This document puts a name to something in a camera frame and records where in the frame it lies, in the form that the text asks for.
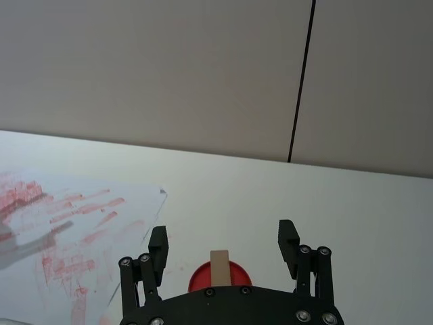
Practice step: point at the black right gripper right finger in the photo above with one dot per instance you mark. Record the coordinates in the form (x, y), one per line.
(287, 243)

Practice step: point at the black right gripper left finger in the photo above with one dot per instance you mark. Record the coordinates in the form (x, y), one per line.
(158, 250)

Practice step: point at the red round lid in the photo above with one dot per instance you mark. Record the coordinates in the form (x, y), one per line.
(200, 278)

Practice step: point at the beige flat stick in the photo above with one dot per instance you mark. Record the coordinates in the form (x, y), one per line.
(220, 267)

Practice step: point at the clear sheet with red smears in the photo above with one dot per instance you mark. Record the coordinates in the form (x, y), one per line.
(84, 237)

